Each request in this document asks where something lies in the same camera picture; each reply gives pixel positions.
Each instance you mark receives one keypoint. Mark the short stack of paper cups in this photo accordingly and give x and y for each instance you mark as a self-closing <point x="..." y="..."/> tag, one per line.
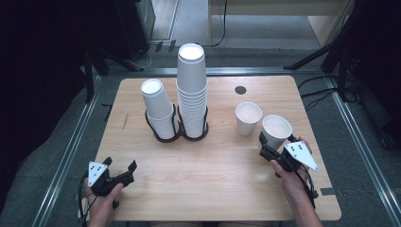
<point x="156" y="104"/>

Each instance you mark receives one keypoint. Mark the tall stack of paper cups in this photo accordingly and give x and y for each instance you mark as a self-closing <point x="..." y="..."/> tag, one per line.
<point x="191" y="75"/>

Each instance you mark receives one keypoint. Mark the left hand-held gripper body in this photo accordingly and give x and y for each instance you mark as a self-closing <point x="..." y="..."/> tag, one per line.
<point x="97" y="171"/>

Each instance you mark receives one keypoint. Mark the grey tape strip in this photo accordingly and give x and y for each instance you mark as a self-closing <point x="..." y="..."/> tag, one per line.
<point x="328" y="191"/>

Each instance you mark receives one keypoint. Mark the black round table grommet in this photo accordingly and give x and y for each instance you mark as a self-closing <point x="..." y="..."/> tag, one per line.
<point x="240" y="90"/>

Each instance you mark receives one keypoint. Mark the person's right hand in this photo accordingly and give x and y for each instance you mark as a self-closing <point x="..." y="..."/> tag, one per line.
<point x="293" y="186"/>

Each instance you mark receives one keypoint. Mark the black tripod stand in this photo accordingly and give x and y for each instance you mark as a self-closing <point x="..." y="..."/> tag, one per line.
<point x="309" y="58"/>

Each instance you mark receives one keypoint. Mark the aluminium floor rail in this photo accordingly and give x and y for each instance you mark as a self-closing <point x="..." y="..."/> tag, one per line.
<point x="67" y="157"/>
<point x="362" y="148"/>
<point x="252" y="71"/>

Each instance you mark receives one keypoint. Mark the person's left hand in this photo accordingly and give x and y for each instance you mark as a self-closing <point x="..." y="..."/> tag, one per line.
<point x="102" y="211"/>

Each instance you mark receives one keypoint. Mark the white paper cup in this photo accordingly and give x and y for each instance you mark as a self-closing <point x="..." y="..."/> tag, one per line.
<point x="248" y="115"/>
<point x="276" y="127"/>

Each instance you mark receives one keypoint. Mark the light wooden furniture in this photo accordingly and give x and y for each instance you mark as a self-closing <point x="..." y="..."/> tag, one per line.
<point x="268" y="9"/>

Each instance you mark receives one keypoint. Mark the black cabinet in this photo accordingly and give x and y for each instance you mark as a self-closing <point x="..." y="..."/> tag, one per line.
<point x="132" y="25"/>

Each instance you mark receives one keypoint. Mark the black stand legs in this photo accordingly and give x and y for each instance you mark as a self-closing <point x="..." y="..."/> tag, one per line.
<point x="89" y="82"/>

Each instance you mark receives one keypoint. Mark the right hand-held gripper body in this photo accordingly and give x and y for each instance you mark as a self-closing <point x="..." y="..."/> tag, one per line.
<point x="299" y="153"/>

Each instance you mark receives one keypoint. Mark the dark curtain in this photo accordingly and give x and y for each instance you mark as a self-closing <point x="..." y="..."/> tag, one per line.
<point x="31" y="78"/>

